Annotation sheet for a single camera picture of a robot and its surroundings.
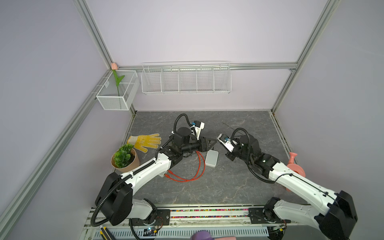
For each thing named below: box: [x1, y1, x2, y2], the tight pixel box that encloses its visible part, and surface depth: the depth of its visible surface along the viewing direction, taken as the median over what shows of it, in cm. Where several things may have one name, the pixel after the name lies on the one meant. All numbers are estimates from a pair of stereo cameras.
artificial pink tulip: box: [111, 62, 125, 97], surface depth 92 cm
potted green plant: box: [111, 143, 140, 173], surface depth 81 cm
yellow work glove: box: [127, 133, 162, 153], surface depth 106 cm
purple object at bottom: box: [191, 230, 215, 240], surface depth 71 cm
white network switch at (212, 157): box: [205, 149, 219, 168], surface depth 95 cm
